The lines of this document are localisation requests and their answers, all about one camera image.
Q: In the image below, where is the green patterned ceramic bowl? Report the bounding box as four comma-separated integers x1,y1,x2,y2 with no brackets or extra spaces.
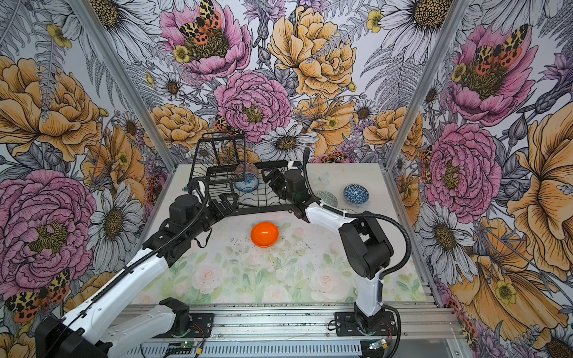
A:
315,191,338,207

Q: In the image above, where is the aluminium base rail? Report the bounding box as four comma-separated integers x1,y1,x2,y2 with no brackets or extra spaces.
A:
80,301,449,358

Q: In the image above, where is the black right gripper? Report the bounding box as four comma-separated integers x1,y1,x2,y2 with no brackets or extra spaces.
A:
260,167,295,204

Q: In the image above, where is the left aluminium corner post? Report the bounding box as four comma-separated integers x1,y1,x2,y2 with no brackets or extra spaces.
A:
70,1,178,173

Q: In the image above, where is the orange plastic bowl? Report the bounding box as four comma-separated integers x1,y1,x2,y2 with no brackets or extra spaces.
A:
250,222,279,249

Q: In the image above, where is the green circuit board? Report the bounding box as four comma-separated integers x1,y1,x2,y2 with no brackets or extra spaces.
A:
168,341,202,350

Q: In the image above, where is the right aluminium corner post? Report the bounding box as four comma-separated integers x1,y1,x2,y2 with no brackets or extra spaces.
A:
383,0,471,169

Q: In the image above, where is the blue floral ceramic bowl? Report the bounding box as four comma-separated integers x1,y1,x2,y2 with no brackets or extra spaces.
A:
234,172,259,193

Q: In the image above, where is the red patterned ceramic bowl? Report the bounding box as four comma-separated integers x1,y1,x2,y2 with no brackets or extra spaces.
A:
235,162,260,176

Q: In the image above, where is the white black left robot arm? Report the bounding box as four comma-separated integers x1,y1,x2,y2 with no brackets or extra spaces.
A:
35,194,237,357

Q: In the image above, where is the dark blue patterned bowl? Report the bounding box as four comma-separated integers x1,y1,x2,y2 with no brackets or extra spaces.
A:
343,183,369,206

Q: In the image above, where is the black wire dish rack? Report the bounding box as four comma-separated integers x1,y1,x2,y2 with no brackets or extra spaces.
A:
190,131,291,216

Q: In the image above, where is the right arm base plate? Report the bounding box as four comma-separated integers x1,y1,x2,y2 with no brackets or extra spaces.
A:
333,311,398,337

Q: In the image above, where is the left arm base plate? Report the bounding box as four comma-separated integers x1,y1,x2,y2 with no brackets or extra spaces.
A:
187,313,215,339

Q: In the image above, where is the aluminium corner post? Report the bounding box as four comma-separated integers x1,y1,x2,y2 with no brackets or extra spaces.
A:
70,1,178,173
383,0,471,169

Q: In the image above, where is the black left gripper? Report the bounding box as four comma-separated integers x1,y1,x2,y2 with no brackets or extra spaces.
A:
187,193,239,240

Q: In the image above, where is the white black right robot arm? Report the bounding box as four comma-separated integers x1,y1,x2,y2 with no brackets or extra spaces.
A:
263,167,412,335

